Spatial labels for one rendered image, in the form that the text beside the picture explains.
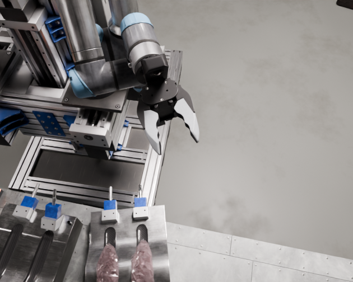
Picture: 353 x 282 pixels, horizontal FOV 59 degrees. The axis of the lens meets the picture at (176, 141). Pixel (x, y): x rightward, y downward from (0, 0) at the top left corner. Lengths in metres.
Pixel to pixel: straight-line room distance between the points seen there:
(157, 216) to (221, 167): 1.11
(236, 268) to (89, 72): 0.79
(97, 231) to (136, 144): 0.97
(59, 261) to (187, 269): 0.42
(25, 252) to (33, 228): 0.08
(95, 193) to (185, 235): 0.85
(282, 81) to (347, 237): 1.25
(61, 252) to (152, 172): 0.91
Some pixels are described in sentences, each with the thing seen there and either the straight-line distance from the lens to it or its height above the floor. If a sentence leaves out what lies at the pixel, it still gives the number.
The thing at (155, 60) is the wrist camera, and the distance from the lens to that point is 0.56.
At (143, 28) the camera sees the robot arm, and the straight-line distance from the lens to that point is 0.73.
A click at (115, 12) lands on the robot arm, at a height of 1.34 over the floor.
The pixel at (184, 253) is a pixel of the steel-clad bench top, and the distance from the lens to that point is 1.16.
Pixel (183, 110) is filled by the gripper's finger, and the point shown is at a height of 1.47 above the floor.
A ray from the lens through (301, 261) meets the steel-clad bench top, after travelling 1.23.
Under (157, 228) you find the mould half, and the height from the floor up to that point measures 0.86.
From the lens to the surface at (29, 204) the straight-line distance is 1.20.
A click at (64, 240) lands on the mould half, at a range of 1.14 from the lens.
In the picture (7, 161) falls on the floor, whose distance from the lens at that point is 2.47.
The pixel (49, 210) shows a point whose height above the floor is 0.94.
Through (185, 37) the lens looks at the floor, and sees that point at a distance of 2.95.
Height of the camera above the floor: 1.94
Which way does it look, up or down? 59 degrees down
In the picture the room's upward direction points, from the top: straight up
